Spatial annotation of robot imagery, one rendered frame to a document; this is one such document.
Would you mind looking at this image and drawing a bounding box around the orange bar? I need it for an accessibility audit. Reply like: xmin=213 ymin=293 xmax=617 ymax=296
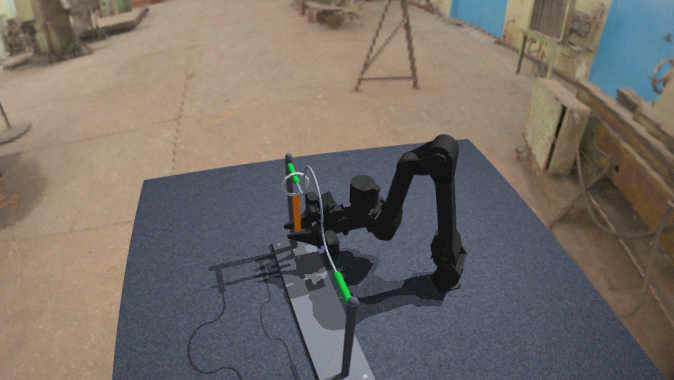
xmin=282 ymin=172 xmax=309 ymax=232

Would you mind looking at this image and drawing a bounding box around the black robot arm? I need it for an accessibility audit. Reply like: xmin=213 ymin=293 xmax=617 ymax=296
xmin=321 ymin=134 xmax=467 ymax=294

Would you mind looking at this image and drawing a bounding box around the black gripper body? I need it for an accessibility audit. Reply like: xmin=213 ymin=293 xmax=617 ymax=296
xmin=305 ymin=192 xmax=354 ymax=260

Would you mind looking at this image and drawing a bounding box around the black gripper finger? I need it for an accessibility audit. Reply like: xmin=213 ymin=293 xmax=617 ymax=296
xmin=284 ymin=204 xmax=312 ymax=230
xmin=287 ymin=223 xmax=321 ymax=249

